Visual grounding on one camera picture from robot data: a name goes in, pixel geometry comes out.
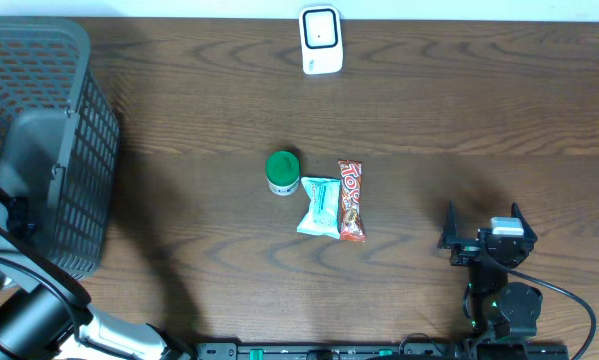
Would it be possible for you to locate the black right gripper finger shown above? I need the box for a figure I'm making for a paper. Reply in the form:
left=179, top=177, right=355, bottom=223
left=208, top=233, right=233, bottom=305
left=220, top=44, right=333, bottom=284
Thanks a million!
left=511, top=202, right=537, bottom=240
left=441, top=201, right=457, bottom=245

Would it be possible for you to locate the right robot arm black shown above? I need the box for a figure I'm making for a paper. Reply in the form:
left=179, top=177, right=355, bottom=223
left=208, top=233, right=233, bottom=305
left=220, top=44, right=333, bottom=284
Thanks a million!
left=438, top=204, right=543, bottom=341

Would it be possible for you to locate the green lid white jar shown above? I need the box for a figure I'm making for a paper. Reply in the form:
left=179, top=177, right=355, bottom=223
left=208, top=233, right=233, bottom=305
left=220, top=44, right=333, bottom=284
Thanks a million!
left=265, top=151, right=301, bottom=196

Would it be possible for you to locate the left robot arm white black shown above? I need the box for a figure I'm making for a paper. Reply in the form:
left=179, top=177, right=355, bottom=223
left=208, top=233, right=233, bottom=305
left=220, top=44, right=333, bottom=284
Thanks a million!
left=0, top=188, right=197, bottom=359

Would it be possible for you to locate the grey plastic basket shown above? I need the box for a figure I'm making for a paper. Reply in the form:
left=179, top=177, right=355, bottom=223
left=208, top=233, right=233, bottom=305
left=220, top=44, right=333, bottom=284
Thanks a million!
left=0, top=17, right=120, bottom=279

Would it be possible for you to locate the white barcode scanner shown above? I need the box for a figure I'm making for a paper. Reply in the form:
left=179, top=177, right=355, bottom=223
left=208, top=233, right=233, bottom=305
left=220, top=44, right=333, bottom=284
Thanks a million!
left=299, top=5, right=344, bottom=75

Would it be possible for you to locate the red Top chocolate bar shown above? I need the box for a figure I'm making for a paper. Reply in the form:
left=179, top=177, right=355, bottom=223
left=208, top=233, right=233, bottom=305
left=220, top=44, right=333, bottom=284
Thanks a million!
left=338, top=160, right=366, bottom=242

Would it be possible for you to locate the light blue snack packet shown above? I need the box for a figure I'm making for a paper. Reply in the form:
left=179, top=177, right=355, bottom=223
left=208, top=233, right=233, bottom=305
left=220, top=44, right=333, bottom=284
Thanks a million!
left=297, top=177, right=340, bottom=239

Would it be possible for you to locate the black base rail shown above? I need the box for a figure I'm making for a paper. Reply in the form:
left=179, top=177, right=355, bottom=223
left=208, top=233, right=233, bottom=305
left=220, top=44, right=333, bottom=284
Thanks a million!
left=195, top=341, right=569, bottom=360

